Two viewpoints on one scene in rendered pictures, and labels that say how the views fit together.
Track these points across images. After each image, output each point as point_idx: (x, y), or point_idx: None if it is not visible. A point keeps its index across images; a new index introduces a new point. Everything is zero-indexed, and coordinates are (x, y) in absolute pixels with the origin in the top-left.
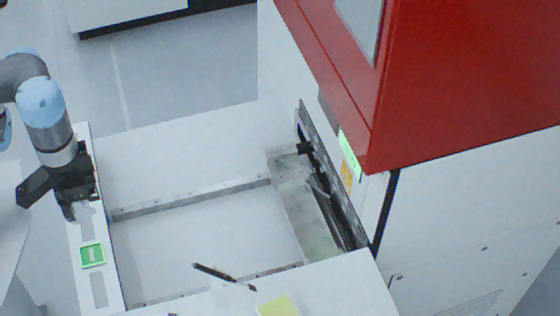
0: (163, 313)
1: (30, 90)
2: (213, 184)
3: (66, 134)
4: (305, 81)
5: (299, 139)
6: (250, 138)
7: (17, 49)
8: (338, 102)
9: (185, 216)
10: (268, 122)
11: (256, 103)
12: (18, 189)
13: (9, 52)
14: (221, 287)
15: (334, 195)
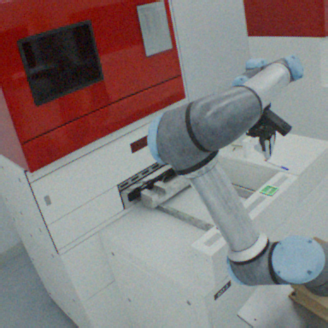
0: (268, 161)
1: (258, 60)
2: (177, 223)
3: None
4: (118, 165)
5: (132, 201)
6: (136, 226)
7: (240, 77)
8: (163, 96)
9: (205, 220)
10: (120, 226)
11: (108, 236)
12: (285, 126)
13: (244, 78)
14: (245, 138)
15: (166, 166)
